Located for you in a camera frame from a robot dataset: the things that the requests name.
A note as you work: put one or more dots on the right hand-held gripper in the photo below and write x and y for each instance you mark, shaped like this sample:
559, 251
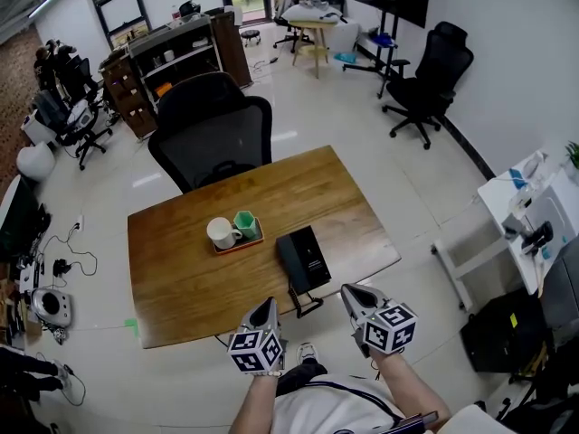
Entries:
389, 330

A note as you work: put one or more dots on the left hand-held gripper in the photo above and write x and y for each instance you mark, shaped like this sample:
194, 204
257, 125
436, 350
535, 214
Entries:
253, 351

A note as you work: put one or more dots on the black phone handset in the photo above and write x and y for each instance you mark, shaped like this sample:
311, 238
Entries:
291, 265

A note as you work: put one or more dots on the person's left forearm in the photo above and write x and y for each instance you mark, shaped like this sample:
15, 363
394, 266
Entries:
255, 400

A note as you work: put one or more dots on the person's right forearm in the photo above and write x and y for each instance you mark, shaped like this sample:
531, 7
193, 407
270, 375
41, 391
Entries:
407, 387

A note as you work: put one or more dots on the black box device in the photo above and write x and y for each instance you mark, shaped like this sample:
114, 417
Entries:
314, 260

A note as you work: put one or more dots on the person's white shoe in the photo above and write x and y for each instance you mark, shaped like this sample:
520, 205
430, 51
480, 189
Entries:
307, 353

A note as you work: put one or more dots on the person's black trouser leg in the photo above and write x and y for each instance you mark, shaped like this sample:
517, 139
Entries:
300, 375

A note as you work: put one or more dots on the orange tray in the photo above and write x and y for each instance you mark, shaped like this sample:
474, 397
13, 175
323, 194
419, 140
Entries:
246, 244

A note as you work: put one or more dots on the green hexagonal cup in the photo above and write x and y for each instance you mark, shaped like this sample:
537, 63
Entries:
246, 225

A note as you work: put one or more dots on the white mug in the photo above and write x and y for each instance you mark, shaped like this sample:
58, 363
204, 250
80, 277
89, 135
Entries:
219, 233

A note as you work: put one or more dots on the person's white shirt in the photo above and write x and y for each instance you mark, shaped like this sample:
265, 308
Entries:
316, 409

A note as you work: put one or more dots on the white desk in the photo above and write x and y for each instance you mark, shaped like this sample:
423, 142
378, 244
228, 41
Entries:
493, 197

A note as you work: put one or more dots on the black desktop device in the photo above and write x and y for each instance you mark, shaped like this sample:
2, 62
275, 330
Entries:
540, 235

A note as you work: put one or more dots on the black mesh-back office chair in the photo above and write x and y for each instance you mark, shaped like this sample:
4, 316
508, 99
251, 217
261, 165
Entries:
212, 129

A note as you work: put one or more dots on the grey cabinet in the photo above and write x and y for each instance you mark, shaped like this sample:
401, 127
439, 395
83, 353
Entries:
563, 283

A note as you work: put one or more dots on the white floor socket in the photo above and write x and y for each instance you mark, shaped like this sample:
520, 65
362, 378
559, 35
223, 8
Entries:
79, 223

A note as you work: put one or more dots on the black power adapter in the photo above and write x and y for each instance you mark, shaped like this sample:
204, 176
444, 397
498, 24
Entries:
61, 267

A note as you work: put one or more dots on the white round appliance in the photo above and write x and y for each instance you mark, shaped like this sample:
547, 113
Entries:
52, 308

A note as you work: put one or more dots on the white box appliance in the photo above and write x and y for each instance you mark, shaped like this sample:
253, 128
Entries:
554, 210

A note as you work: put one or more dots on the blue plastic bag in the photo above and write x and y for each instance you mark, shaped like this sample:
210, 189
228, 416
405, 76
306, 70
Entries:
344, 57

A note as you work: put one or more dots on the black television stand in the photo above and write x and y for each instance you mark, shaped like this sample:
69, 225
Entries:
383, 52

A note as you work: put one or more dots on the black high-back office chair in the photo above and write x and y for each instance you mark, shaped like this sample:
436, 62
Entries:
441, 61

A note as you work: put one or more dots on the brown drawer cabinet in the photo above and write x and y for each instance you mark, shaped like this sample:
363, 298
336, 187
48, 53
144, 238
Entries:
129, 97

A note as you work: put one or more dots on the green potted plant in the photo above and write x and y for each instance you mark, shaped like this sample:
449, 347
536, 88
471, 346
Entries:
573, 154

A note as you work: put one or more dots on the dark computer monitor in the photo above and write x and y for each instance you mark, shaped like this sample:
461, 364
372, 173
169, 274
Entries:
18, 224

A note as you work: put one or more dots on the black and white office chair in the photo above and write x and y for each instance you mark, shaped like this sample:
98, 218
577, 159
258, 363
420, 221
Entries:
77, 125

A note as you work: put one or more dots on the brown tall cabinet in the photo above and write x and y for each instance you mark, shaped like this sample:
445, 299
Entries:
230, 48

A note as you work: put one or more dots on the small black office chair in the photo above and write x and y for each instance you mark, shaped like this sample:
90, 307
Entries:
289, 39

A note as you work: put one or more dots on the white bean-shaped stool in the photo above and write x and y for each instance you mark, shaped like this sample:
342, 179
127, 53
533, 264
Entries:
36, 161

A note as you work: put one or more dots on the round wooden side table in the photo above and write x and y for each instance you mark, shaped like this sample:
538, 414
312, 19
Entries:
316, 29

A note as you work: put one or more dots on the black round stool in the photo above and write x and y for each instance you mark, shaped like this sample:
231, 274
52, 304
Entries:
250, 35

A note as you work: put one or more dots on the white cushion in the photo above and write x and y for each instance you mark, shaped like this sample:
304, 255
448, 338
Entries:
307, 14

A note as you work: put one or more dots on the grey open shelf unit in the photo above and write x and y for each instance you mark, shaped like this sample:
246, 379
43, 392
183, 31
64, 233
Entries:
181, 32

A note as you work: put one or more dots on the small white cabinet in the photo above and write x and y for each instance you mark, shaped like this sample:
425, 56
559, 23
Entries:
31, 129

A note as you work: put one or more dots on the black framed window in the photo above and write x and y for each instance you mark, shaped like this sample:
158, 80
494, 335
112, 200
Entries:
117, 12

